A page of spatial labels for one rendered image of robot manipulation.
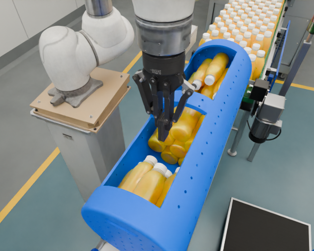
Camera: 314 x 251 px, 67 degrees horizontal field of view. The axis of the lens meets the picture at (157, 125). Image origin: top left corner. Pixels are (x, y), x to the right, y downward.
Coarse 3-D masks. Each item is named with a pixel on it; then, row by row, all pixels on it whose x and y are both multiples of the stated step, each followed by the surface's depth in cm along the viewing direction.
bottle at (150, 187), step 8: (144, 176) 64; (152, 176) 63; (160, 176) 64; (144, 184) 62; (152, 184) 62; (160, 184) 63; (136, 192) 61; (144, 192) 60; (152, 192) 61; (160, 192) 63; (152, 200) 60
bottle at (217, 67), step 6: (216, 54) 107; (222, 54) 105; (216, 60) 102; (222, 60) 102; (228, 60) 106; (210, 66) 100; (216, 66) 99; (222, 66) 101; (210, 72) 98; (216, 72) 97; (222, 72) 100; (216, 78) 98
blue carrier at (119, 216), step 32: (192, 64) 118; (192, 96) 77; (224, 96) 82; (224, 128) 77; (128, 160) 80; (160, 160) 92; (192, 160) 63; (96, 192) 59; (128, 192) 54; (192, 192) 60; (96, 224) 62; (128, 224) 50; (160, 224) 51; (192, 224) 59
